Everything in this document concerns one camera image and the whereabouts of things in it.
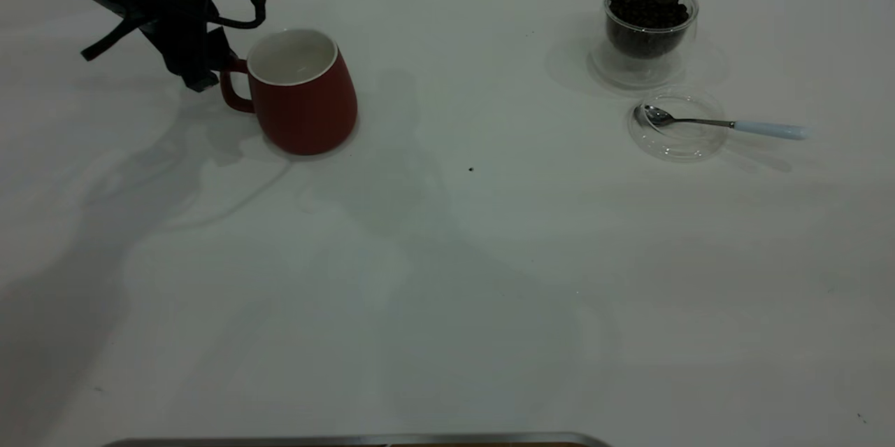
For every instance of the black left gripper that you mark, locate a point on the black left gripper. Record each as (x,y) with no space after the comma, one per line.
(178,27)

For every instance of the red ceramic mug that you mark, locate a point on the red ceramic mug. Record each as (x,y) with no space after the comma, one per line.
(308,111)

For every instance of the dark coffee beans pile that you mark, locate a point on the dark coffee beans pile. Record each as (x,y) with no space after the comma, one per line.
(647,17)

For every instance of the clear round glass lid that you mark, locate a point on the clear round glass lid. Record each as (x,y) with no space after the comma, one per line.
(689,146)

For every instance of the grey metal frame edge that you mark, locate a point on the grey metal frame edge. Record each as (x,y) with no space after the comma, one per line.
(349,440)

